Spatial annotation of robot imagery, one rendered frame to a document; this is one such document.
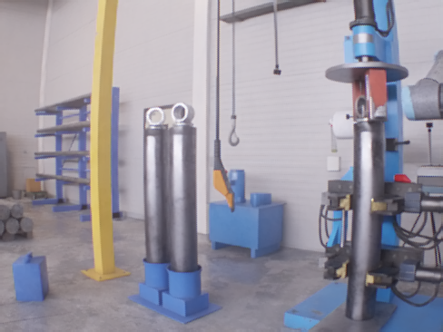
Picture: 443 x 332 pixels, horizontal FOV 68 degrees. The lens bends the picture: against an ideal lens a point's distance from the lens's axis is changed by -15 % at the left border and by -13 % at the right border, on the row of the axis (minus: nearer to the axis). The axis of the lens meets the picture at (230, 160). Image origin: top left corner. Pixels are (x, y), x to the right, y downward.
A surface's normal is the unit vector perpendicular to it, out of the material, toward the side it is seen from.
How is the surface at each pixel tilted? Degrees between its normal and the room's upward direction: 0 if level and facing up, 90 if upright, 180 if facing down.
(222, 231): 90
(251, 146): 90
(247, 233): 90
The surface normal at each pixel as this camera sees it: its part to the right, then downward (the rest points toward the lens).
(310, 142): -0.65, 0.01
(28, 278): 0.25, 0.02
